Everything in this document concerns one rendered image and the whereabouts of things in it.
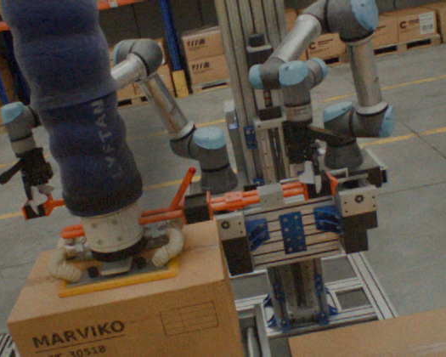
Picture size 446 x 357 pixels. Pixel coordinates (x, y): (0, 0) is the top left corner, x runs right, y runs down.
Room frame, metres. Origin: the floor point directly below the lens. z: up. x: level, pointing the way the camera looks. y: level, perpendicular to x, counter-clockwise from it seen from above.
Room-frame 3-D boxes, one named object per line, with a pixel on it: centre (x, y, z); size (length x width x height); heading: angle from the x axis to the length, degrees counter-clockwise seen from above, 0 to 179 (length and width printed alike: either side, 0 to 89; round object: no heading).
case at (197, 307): (1.50, 0.34, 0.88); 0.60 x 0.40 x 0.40; 89
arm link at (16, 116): (1.78, 0.60, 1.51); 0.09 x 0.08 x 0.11; 127
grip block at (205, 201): (1.50, 0.09, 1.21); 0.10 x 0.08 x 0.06; 178
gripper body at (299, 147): (1.49, -0.24, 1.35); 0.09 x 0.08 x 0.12; 88
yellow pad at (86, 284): (1.41, 0.34, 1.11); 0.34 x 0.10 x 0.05; 88
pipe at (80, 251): (1.51, 0.34, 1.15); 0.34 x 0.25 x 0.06; 88
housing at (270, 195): (1.49, -0.13, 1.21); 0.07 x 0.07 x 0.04; 88
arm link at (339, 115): (2.03, -0.49, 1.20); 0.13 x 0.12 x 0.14; 54
